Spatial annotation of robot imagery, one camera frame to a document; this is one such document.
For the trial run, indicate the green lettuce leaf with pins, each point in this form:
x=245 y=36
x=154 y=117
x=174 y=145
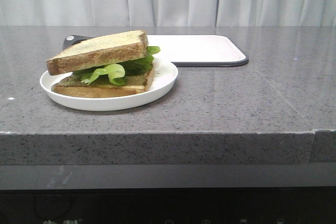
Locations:
x=117 y=72

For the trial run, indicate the bread slice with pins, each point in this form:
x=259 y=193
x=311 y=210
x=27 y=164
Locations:
x=102 y=88
x=100 y=51

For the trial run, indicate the white round plate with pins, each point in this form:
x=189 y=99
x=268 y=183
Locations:
x=165 y=74

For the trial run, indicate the white grey-rimmed cutting board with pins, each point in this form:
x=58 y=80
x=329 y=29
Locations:
x=198 y=50

